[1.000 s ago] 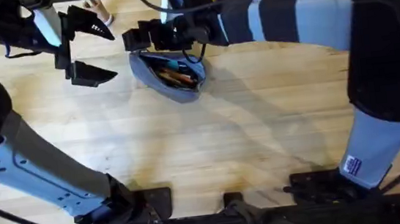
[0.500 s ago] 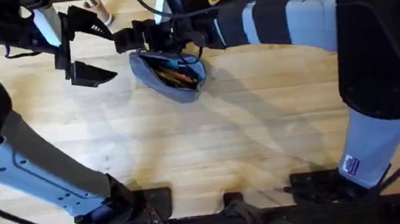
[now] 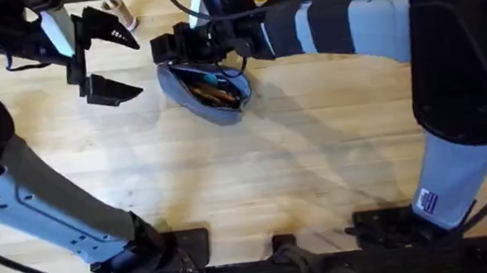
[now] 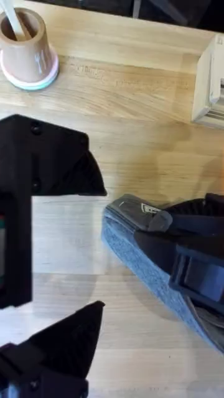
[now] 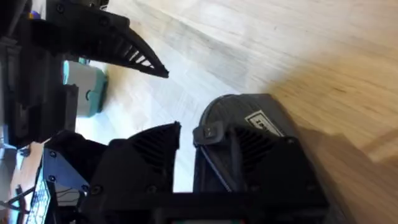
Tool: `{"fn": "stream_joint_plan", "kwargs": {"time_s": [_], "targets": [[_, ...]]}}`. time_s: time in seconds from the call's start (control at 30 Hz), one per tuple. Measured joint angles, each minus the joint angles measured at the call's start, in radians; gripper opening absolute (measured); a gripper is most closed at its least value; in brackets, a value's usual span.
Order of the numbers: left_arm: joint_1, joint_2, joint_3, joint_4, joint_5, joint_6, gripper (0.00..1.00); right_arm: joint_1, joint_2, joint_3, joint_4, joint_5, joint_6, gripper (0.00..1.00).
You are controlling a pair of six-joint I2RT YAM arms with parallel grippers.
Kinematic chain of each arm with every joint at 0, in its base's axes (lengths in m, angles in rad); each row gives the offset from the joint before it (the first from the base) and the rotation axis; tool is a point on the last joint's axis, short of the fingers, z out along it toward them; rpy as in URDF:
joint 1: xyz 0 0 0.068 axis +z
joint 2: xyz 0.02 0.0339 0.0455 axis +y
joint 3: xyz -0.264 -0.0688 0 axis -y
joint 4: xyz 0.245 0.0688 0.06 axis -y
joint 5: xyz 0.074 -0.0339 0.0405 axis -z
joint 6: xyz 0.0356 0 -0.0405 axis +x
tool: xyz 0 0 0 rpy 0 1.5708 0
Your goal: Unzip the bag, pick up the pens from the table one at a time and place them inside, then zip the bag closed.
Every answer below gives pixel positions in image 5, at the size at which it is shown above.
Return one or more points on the white and teal box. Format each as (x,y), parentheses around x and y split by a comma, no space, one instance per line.
(85,90)

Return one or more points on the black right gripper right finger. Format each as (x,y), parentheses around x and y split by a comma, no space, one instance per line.
(273,168)

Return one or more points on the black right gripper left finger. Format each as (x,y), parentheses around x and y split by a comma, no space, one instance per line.
(140,165)

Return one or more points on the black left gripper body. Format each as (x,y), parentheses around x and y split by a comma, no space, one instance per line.
(34,93)

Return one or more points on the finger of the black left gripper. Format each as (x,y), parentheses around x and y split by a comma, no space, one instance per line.
(93,34)
(74,149)

